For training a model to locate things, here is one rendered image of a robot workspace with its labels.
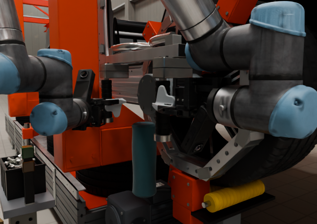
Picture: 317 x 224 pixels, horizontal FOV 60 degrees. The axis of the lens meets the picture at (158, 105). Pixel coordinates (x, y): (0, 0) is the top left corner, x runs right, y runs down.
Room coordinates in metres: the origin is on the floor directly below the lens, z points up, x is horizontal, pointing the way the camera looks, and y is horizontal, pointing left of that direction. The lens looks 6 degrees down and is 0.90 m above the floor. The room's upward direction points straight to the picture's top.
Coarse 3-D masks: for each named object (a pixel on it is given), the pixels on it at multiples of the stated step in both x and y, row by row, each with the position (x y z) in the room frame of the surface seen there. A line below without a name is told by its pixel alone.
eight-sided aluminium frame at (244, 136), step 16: (160, 32) 1.04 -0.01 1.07; (144, 64) 1.13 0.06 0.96; (240, 80) 0.73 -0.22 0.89; (160, 144) 1.04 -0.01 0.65; (240, 144) 0.72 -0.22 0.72; (256, 144) 0.74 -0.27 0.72; (176, 160) 0.95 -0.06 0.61; (192, 160) 0.94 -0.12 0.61; (224, 160) 0.77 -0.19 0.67; (208, 176) 0.82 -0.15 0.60
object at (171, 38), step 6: (156, 36) 0.72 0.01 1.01; (162, 36) 0.70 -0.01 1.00; (168, 36) 0.67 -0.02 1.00; (174, 36) 0.66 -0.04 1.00; (180, 36) 0.67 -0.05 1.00; (150, 42) 0.75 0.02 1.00; (156, 42) 0.72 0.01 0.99; (162, 42) 0.70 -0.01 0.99; (168, 42) 0.67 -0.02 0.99; (174, 42) 0.66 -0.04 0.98; (180, 42) 0.67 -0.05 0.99
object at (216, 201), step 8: (248, 184) 0.91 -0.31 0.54; (256, 184) 0.92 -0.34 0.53; (264, 184) 0.97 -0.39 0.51; (216, 192) 0.84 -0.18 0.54; (224, 192) 0.84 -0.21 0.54; (232, 192) 0.86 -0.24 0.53; (240, 192) 0.87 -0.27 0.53; (248, 192) 0.89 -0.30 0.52; (256, 192) 0.91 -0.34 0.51; (208, 200) 0.83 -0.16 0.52; (216, 200) 0.81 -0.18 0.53; (224, 200) 0.82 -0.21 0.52; (232, 200) 0.84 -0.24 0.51; (240, 200) 0.87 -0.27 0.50; (208, 208) 0.83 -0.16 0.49; (216, 208) 0.80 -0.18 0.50
